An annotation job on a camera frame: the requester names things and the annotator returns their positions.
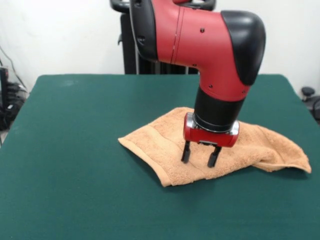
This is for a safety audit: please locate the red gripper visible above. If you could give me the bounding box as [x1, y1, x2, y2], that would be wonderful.
[181, 112, 240, 168]

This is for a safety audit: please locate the orange terry towel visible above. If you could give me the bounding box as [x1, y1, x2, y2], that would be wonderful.
[117, 106, 312, 188]

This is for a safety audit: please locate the dark green table cloth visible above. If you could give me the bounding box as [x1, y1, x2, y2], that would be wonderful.
[0, 73, 320, 240]

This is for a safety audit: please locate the black equipment pile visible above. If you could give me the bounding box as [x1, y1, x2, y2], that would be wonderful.
[0, 82, 30, 131]

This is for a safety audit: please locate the black upright device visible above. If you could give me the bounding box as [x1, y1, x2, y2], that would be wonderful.
[0, 66, 10, 112]

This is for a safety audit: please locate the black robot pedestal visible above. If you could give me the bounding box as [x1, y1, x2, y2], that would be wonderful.
[109, 0, 216, 75]

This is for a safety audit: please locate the grey cable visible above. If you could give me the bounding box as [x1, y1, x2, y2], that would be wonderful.
[0, 45, 28, 91]

